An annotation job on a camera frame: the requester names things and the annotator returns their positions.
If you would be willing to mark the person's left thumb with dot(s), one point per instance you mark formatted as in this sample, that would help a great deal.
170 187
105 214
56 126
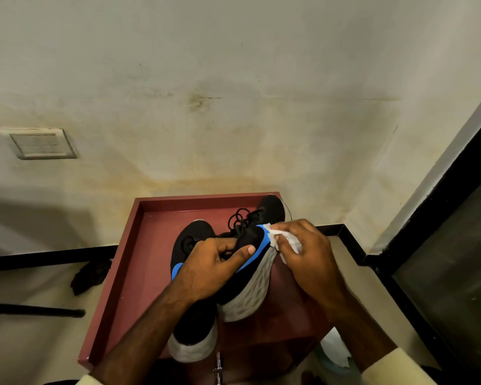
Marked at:
241 256

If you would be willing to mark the black cloth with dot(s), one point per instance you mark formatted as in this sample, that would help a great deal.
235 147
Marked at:
90 275

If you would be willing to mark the white wet wipe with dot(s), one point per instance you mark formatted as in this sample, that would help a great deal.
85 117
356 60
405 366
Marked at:
290 241

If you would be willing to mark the person's right hand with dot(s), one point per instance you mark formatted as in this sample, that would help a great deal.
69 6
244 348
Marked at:
312 260

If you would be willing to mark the red wooden table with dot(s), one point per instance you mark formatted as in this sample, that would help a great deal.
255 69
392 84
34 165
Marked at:
144 252

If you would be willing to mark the white paper packet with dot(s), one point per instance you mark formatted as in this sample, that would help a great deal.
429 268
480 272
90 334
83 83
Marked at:
334 348

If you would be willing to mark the black framed glass door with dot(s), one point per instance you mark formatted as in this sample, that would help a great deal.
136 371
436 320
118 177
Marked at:
445 268

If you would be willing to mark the person's left forearm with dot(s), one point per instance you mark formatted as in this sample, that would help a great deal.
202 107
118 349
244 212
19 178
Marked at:
144 340

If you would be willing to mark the black rod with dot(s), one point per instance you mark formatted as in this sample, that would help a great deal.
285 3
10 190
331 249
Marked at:
32 310

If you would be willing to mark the black sneaker with blue stripe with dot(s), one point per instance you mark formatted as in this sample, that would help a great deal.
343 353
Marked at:
194 324
248 284

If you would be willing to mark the person's right forearm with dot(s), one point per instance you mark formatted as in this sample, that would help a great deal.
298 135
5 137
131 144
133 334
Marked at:
364 340

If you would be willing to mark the metal cabinet latch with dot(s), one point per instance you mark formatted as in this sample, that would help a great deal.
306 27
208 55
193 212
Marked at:
218 368

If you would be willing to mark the person's left hand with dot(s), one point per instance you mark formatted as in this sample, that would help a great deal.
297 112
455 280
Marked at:
202 272

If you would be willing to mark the person's right thumb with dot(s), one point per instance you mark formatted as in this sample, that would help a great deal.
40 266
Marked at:
282 248

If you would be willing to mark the white wall switch plate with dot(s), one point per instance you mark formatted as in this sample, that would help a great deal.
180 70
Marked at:
42 144

